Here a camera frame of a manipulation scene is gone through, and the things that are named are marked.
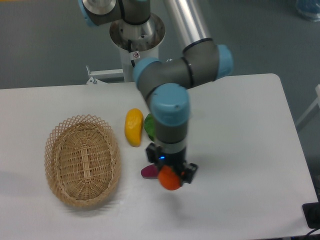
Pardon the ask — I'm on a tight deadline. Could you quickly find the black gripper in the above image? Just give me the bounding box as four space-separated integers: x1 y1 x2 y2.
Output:
145 142 198 187

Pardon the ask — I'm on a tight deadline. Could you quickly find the orange fruit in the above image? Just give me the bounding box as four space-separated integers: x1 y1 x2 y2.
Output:
157 165 181 191

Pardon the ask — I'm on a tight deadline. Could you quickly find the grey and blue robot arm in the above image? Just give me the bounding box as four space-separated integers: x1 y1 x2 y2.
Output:
78 0 234 191

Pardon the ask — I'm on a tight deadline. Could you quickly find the woven wicker basket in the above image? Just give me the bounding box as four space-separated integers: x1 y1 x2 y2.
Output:
44 114 122 208

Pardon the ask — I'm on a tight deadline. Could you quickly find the purple sweet potato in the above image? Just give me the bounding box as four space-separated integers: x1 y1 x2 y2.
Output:
140 164 159 179

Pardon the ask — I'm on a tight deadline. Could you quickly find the green bok choy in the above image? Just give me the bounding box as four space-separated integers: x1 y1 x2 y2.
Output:
143 113 155 141

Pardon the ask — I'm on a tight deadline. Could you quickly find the yellow mango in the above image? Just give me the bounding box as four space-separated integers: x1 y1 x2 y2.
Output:
124 108 144 147

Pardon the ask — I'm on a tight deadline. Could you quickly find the black device at table edge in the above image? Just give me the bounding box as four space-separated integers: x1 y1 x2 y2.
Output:
302 202 320 229

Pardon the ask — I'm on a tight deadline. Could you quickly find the blue object in bag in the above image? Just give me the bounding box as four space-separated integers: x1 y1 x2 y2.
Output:
295 0 320 22

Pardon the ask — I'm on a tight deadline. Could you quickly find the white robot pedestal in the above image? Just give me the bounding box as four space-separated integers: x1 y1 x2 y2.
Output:
85 12 176 85

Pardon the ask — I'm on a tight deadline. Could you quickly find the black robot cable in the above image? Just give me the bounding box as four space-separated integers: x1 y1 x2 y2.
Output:
127 39 138 68

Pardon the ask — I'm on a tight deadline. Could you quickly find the white frame at right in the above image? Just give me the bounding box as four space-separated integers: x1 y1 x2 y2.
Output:
295 84 320 132

